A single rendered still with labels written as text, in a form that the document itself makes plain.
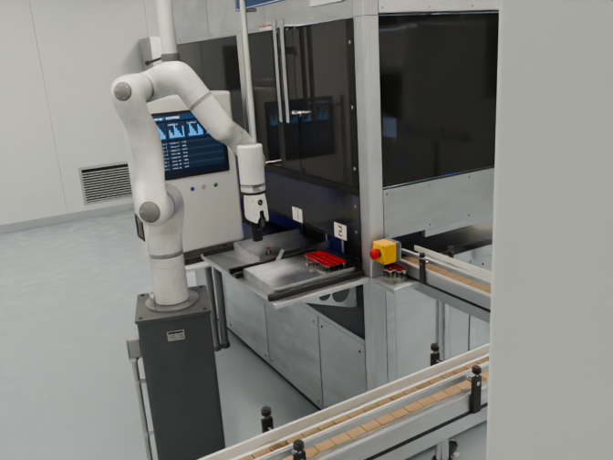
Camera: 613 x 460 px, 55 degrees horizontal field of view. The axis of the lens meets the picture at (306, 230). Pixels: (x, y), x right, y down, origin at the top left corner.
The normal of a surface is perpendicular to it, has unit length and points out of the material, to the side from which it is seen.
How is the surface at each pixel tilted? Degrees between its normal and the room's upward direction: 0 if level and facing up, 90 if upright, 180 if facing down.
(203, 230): 90
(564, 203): 90
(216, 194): 90
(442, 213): 90
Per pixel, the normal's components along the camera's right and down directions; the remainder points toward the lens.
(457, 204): 0.51, 0.22
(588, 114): -0.86, 0.19
